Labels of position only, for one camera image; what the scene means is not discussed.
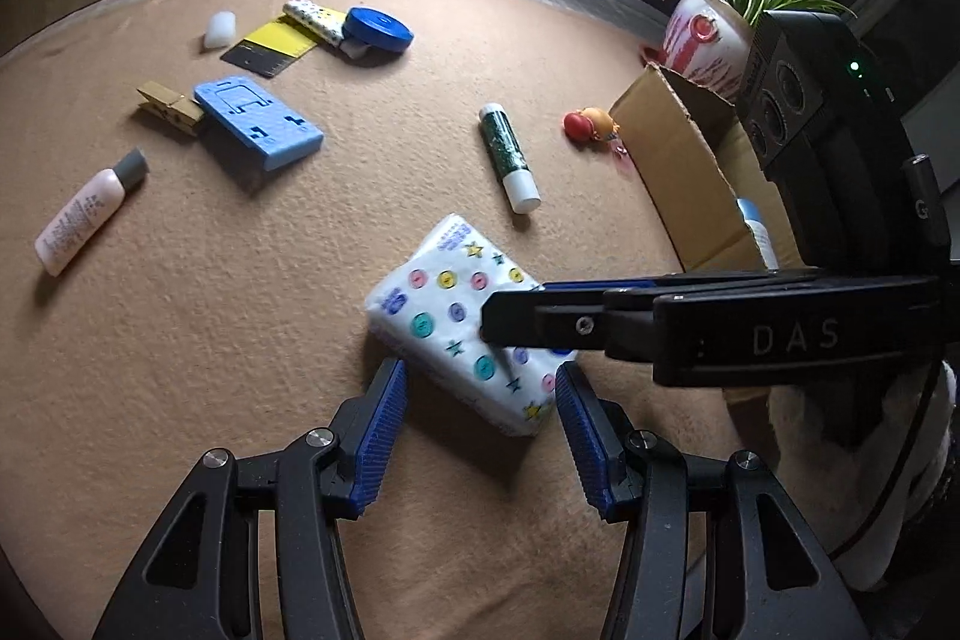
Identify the green glue stick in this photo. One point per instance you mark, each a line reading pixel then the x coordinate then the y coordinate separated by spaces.
pixel 504 153

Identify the person's white fleece clothing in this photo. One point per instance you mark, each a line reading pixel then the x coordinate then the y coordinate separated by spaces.
pixel 877 482

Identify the small pink bottle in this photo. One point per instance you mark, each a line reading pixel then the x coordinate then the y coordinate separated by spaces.
pixel 79 220

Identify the white and red flowerpot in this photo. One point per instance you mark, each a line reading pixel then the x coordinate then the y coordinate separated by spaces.
pixel 697 44

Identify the small white eraser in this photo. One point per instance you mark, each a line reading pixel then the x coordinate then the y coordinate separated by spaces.
pixel 221 33

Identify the button print tissue pack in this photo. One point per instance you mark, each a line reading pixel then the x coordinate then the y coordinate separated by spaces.
pixel 450 317

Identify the wooden clothespin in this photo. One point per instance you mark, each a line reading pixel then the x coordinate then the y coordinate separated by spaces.
pixel 169 110

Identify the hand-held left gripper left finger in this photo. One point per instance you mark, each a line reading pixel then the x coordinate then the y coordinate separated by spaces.
pixel 379 437

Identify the red pot saucer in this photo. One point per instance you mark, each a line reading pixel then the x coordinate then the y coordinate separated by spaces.
pixel 651 55

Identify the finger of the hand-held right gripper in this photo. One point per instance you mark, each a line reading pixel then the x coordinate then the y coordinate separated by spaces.
pixel 570 321
pixel 600 287

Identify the blue phone stand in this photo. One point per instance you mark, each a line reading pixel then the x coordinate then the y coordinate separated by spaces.
pixel 255 119

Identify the cardboard box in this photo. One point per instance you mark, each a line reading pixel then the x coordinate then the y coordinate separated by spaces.
pixel 675 160

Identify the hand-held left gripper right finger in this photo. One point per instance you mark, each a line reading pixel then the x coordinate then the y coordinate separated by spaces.
pixel 581 437

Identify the yellow and black card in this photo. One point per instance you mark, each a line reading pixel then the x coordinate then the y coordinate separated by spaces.
pixel 277 40

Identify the white bottle with blue cap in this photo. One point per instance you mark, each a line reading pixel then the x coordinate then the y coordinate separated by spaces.
pixel 757 231

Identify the round blue tape measure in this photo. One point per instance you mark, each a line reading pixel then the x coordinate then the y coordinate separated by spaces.
pixel 379 27

